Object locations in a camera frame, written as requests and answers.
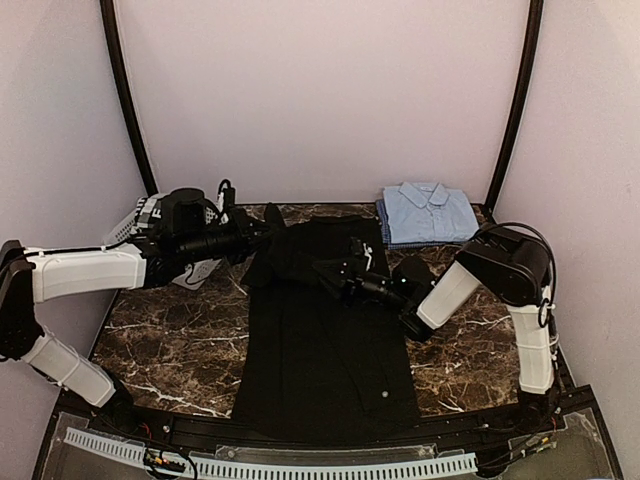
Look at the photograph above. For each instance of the black long sleeve shirt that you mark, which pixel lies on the black long sleeve shirt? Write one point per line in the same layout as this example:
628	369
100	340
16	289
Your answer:
310	355

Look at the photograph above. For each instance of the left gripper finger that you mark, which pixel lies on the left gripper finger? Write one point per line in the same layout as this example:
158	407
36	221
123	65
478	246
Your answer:
246	224
253	240

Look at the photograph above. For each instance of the black white checkered shirt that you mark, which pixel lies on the black white checkered shirt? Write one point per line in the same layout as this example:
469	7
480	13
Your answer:
147	213

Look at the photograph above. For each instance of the left black frame post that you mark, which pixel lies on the left black frame post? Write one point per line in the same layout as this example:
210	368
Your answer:
125	97

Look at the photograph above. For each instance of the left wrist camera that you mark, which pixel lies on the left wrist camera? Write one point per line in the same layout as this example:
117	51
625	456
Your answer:
188	210

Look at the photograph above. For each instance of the white slotted cable duct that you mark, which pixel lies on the white slotted cable duct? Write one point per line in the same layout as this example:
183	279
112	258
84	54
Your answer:
250	463

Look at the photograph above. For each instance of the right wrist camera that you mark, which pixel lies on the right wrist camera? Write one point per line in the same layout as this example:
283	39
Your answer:
395	265

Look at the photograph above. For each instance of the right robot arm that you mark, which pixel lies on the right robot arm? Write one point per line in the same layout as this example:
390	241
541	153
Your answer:
511	260

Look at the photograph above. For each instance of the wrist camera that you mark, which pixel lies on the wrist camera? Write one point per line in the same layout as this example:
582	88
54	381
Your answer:
395	265
188	210

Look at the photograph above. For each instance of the grey plastic basket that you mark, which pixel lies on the grey plastic basket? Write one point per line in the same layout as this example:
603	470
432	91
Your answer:
190	275

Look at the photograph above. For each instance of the light blue folded shirt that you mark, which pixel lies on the light blue folded shirt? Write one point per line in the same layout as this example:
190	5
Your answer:
428	212

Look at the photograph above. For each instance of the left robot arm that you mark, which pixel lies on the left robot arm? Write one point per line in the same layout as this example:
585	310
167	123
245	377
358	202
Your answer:
145	260

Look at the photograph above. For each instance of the black front rail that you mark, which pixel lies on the black front rail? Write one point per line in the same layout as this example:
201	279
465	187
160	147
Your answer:
486	430

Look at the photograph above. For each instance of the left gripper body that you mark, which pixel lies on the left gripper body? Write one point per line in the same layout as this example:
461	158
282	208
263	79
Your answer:
217	245

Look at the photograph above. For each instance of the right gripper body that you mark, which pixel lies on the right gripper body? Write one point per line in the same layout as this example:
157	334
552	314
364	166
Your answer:
374	290

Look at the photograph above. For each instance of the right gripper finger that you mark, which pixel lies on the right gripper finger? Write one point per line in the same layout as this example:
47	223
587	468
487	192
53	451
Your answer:
336	282
340	266

